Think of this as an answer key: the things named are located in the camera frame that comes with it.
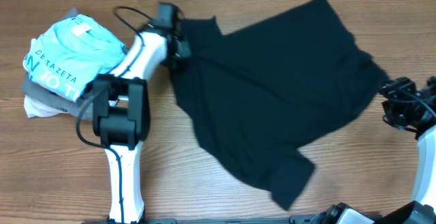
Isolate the black t-shirt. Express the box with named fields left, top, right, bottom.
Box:
left=170, top=0, right=388, bottom=210

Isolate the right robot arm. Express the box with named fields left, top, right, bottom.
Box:
left=310, top=76, right=435, bottom=224

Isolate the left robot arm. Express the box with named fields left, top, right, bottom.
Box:
left=93, top=3, right=191, bottom=223

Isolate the grey folded garment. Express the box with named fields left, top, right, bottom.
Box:
left=21, top=7, right=130, bottom=121

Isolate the light blue folded t-shirt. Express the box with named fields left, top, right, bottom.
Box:
left=23, top=14, right=125, bottom=101

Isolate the white folded garment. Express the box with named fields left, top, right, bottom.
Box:
left=21, top=57, right=70, bottom=118

